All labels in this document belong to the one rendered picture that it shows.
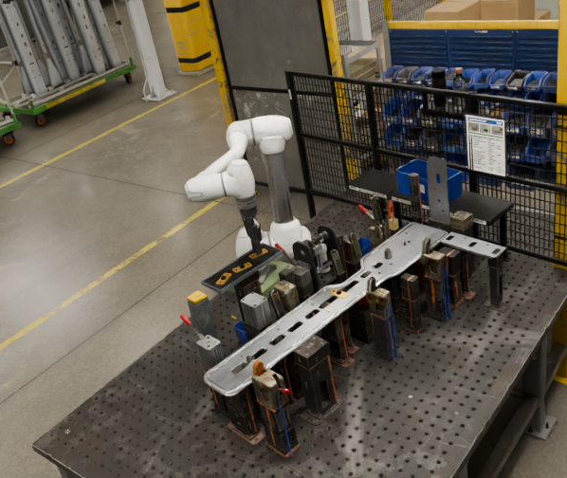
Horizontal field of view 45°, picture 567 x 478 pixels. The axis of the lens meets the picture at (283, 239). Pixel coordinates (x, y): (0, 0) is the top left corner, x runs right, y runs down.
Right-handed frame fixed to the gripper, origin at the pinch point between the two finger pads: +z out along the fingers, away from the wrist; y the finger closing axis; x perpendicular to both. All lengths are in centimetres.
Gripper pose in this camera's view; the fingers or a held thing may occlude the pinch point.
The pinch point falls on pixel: (256, 246)
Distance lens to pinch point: 306.5
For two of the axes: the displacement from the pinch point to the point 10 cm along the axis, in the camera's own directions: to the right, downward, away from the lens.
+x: 8.3, -3.9, 4.0
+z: 1.7, 8.6, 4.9
